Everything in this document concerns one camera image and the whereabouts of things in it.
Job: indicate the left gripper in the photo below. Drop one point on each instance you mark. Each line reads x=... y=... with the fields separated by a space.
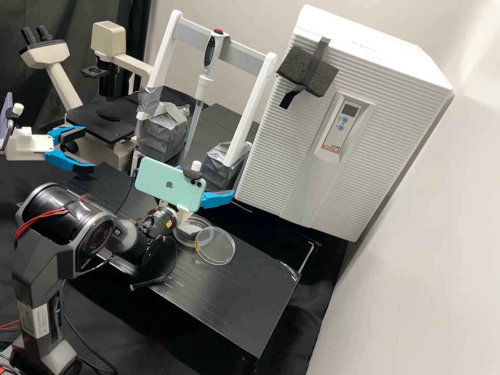
x=25 y=144

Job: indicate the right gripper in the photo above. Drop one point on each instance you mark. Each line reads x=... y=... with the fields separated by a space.
x=184 y=215

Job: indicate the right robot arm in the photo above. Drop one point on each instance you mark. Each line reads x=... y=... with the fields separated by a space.
x=47 y=218

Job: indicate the grey taped block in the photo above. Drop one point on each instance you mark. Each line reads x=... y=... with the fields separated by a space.
x=160 y=133
x=218 y=168

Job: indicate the petri dish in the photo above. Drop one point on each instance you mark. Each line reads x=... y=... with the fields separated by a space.
x=187 y=232

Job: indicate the petri dish lid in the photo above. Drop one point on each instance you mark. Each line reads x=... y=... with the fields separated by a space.
x=222 y=254

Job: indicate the cream microscope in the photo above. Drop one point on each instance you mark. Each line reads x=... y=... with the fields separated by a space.
x=58 y=78

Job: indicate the black platform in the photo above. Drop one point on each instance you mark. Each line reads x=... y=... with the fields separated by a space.
x=222 y=125
x=226 y=297

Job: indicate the white pipette stand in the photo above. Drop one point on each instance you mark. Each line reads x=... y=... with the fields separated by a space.
x=242 y=54

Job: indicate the pipette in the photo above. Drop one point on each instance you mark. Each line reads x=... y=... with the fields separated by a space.
x=213 y=50

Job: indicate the white incubator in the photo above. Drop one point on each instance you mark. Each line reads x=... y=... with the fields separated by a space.
x=332 y=23

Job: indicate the right wrist camera phone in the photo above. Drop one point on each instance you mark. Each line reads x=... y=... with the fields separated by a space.
x=164 y=183

